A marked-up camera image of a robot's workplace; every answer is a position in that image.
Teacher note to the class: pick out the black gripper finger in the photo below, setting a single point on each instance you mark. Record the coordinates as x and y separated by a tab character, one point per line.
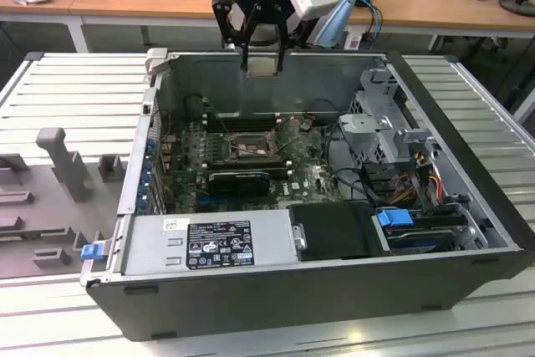
283	35
222	18

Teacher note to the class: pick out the silver CPU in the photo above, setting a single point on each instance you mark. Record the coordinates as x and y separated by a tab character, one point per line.
263	66

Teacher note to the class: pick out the black RAM slot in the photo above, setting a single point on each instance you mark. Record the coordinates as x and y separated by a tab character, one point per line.
251	115
251	124
280	174
280	162
280	170
280	166
251	129
251	119

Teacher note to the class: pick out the CPU socket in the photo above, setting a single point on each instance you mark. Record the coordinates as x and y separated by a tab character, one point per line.
251	141

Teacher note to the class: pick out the blue expansion slot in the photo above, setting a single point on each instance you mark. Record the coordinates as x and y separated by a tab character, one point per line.
202	199

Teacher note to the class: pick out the pale blue teach pendant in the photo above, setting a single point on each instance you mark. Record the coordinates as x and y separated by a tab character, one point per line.
336	18

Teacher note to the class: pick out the white labelled box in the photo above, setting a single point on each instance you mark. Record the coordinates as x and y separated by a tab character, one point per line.
353	41

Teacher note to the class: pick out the pale grey case latch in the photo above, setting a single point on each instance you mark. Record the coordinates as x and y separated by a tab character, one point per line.
155	60

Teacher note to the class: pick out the black cylindrical component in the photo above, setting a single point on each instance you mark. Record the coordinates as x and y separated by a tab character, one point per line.
194	105

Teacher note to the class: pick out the black coin cell holder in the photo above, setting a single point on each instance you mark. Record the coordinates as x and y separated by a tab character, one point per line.
305	125

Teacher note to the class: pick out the silver metal drive cage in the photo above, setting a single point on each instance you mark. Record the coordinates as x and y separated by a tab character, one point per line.
376	81

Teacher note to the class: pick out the blue card retention clip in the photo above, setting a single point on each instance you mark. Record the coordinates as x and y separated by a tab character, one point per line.
145	198
148	174
151	144

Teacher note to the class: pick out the green motherboard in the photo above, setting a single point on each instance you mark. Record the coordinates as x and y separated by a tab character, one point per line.
309	181

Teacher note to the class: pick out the black graphics card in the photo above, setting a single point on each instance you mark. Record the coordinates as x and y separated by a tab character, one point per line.
238	183

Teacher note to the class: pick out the black plastic air shroud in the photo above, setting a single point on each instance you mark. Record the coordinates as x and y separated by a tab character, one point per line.
334	231

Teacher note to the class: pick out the hard disk in blue carrier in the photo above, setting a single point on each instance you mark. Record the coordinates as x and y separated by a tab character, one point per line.
393	221

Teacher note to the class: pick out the grey power supply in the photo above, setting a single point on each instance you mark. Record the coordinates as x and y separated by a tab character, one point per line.
146	248

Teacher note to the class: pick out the grey plastic part rack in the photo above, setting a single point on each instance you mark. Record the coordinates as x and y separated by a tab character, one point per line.
54	206

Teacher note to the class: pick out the black PC case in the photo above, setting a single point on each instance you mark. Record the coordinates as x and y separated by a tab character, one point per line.
292	298

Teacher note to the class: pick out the blue plastic latch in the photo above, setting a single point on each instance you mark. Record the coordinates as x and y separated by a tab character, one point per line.
92	251

